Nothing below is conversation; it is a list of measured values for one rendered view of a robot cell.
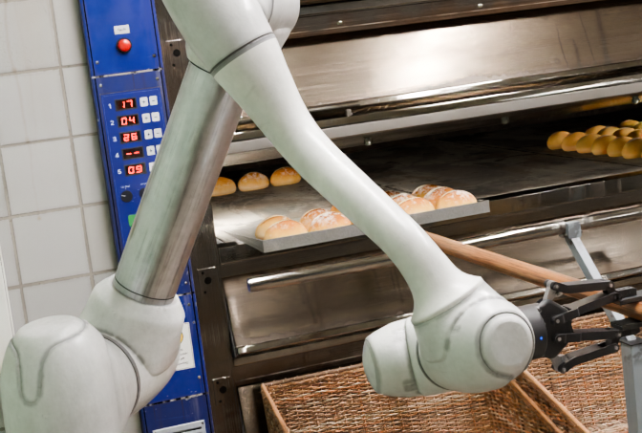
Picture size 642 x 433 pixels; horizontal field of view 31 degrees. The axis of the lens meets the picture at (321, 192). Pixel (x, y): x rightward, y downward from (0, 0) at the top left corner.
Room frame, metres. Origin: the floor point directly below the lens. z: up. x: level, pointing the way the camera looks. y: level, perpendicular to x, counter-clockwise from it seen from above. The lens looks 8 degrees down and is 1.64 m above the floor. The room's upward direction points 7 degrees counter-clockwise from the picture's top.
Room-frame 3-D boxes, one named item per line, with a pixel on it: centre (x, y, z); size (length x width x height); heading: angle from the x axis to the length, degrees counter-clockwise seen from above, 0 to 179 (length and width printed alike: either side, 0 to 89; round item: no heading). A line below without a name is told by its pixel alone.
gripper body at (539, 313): (1.55, -0.28, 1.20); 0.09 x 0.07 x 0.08; 108
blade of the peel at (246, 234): (2.72, -0.07, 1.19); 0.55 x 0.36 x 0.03; 108
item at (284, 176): (3.59, 0.11, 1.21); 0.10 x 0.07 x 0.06; 111
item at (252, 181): (3.56, 0.20, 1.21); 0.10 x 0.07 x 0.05; 107
